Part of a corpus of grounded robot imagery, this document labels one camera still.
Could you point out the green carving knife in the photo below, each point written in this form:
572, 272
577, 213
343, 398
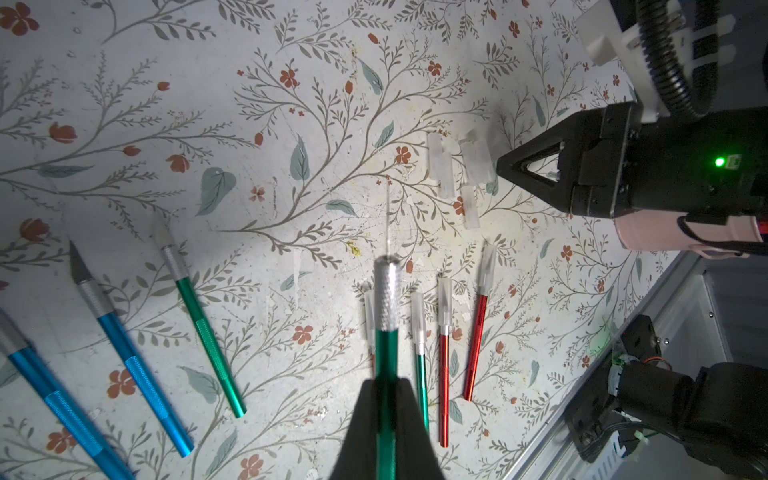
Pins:
386, 286
180, 274
419, 336

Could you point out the dark red carving knife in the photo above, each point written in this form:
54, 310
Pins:
485, 284

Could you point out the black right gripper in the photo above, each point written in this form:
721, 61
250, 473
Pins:
713, 167

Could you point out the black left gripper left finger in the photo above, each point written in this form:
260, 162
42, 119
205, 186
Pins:
357, 457

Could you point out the blue carving knife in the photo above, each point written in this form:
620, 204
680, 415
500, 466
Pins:
104, 312
27, 362

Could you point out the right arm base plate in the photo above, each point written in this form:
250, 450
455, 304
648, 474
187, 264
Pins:
591, 416

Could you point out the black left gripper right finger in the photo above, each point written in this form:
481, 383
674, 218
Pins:
415, 456

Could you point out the pink round object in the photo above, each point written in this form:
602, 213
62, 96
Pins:
654, 230

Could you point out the clear plastic knife cap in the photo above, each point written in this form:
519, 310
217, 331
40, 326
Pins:
434, 148

